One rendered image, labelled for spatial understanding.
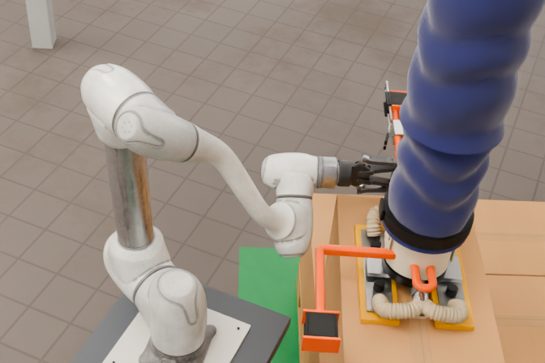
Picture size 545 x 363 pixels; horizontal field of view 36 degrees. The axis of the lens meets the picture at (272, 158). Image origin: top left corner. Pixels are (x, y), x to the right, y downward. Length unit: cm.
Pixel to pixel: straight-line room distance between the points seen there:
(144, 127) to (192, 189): 223
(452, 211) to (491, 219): 132
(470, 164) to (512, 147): 273
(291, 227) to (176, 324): 40
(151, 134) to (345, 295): 70
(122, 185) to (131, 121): 34
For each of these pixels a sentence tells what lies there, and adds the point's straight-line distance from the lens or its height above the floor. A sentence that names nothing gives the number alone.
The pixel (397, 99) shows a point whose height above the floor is 123.
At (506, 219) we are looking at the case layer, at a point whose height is 54.
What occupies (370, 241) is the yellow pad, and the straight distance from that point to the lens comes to 231.
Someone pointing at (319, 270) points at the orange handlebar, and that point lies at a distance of 206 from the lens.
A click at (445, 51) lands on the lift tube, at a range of 171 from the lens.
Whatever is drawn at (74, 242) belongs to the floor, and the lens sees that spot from 382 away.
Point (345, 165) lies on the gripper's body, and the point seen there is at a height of 123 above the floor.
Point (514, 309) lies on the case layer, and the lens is 301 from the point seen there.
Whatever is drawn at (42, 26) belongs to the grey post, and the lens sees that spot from 502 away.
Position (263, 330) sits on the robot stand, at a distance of 250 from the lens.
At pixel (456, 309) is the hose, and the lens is 213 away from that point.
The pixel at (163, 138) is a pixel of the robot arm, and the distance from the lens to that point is 185.
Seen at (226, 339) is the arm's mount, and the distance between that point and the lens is 247.
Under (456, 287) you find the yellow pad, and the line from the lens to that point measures 222.
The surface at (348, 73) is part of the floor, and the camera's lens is 492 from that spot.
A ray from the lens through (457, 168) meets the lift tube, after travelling 187.
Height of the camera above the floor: 271
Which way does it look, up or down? 40 degrees down
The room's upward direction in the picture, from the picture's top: 5 degrees clockwise
